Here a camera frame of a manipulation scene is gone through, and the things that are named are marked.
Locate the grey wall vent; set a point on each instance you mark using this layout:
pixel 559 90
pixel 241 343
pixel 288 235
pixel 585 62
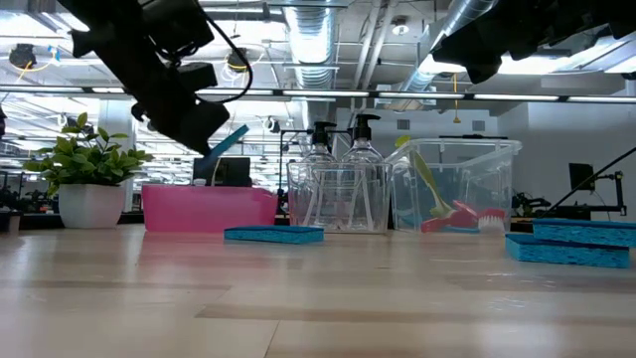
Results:
pixel 478 125
pixel 403 125

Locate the clear rectangular container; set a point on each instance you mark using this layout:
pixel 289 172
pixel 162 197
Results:
pixel 298 219

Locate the blue dish brush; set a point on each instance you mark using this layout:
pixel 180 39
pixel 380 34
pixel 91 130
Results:
pixel 462 230

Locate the clear soap bottle black pump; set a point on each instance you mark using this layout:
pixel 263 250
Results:
pixel 320 154
pixel 363 151

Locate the long ceiling light strip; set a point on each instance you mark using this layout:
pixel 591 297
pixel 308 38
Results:
pixel 323 93

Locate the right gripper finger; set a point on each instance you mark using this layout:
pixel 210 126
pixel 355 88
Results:
pixel 477 47

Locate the black monitor on arm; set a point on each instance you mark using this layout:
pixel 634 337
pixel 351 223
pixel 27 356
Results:
pixel 579 171

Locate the pink plastic bin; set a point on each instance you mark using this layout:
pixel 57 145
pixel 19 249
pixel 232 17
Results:
pixel 208 209

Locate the silver ventilation duct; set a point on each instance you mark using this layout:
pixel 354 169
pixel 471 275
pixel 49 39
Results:
pixel 422 77
pixel 310 45

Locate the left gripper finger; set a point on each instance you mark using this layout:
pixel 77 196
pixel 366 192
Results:
pixel 199 126

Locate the green dish brush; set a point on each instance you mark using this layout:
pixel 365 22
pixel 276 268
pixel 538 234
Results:
pixel 427 179

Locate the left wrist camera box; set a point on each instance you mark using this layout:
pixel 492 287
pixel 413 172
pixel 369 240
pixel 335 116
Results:
pixel 196 77

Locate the green plant in white pot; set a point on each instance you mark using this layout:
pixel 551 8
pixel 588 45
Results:
pixel 89 159

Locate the background black robot arm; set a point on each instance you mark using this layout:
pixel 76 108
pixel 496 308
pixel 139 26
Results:
pixel 526 201

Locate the round white ceiling sensor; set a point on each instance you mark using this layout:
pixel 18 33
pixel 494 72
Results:
pixel 400 27

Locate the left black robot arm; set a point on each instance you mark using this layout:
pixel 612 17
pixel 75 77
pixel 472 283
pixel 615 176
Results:
pixel 124 15

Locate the black computer monitor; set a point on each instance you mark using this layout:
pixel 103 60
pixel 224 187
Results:
pixel 236 174

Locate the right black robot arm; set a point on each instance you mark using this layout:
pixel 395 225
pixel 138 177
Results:
pixel 616 12

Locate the clear plastic storage bin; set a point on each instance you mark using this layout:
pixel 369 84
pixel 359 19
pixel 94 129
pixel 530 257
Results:
pixel 497 174

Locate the black metal stand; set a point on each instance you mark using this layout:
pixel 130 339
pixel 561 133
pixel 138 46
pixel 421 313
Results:
pixel 282 149

